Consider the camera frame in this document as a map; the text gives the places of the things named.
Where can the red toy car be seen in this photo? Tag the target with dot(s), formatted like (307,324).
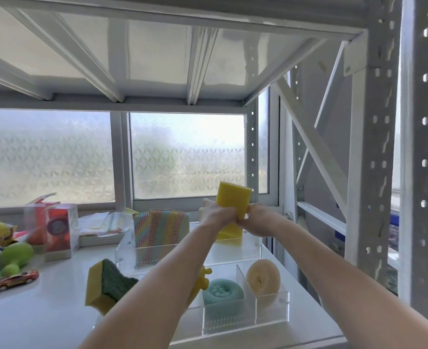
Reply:
(17,279)

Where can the clear orange packaging box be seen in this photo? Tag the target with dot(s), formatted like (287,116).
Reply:
(35,221)

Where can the person's left forearm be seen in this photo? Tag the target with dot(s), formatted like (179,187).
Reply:
(155,287)

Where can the yellow sponge block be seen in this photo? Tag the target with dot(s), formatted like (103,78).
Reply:
(233,196)

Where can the person's right fingers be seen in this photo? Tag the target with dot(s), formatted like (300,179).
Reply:
(244,216)

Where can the red and white box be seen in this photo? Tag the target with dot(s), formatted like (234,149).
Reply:
(63,232)

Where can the yellow rubber toy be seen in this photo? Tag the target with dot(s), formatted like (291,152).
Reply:
(199,283)

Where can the yellow green scouring sponge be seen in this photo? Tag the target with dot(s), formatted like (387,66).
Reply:
(106,283)

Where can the person's right forearm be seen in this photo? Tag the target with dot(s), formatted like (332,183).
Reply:
(337,287)

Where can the person's left hand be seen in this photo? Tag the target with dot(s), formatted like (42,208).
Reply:
(216,216)

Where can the frosted patterned window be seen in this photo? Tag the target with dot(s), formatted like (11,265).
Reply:
(185,156)

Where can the clear acrylic organizer tray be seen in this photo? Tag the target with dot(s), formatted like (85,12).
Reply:
(232,250)

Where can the cream round mesh scrubber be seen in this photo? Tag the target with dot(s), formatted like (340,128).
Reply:
(263,279)

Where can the teal rolled cloth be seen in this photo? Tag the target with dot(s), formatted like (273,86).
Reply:
(223,292)

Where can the person's left fingers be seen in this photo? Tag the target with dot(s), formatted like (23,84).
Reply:
(209,203)

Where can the clear plastic packet pile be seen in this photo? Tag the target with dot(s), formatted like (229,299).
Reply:
(97,225)

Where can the clear acrylic divided organizer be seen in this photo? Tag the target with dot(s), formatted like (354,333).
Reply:
(268,305)

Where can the person's right hand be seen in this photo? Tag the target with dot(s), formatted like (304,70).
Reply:
(263,219)

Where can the green plush toy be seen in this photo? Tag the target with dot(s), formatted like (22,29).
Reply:
(13,256)

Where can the rainbow striped cloth stack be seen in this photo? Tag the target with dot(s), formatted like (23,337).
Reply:
(159,227)

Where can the white metal shelf rack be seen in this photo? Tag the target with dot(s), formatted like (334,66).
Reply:
(374,141)
(423,178)

